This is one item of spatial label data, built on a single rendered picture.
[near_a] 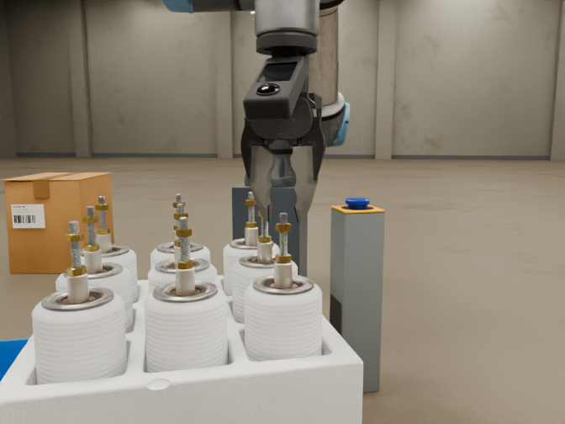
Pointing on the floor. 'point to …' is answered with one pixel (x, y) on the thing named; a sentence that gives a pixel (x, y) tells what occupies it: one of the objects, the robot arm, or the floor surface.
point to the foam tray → (195, 386)
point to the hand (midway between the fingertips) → (282, 212)
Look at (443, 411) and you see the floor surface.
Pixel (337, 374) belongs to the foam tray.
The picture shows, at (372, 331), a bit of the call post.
